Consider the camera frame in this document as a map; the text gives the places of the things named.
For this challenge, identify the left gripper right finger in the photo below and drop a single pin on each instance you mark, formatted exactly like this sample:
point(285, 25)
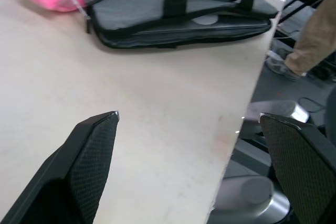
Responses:
point(302, 171)

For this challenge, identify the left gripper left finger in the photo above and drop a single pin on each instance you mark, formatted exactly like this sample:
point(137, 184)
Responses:
point(78, 171)

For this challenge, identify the silver laptop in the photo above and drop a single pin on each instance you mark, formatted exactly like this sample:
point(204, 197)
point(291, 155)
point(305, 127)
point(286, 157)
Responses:
point(210, 26)

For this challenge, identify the grey laptop bag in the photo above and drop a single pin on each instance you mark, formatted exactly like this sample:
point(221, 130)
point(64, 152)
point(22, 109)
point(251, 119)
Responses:
point(147, 1)

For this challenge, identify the grey wrapped rounded cylinder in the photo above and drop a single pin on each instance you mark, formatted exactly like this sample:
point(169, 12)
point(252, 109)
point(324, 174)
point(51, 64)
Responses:
point(278, 110)
point(252, 197)

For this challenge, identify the grey sneaker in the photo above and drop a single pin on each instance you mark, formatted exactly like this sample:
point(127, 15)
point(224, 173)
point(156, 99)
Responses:
point(281, 68)

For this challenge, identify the person leg tan trousers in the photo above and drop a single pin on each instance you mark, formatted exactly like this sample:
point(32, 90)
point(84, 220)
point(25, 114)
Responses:
point(312, 37)

